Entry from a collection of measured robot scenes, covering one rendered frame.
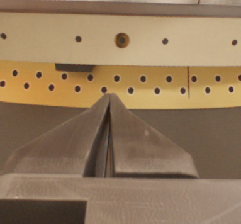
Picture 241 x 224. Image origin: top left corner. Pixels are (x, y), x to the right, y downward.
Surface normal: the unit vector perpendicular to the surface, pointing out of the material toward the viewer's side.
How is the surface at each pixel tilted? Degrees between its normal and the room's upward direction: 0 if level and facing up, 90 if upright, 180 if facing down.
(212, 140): 62
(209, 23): 90
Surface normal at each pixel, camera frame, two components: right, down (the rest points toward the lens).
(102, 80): 0.00, -0.04
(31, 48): -0.09, 0.43
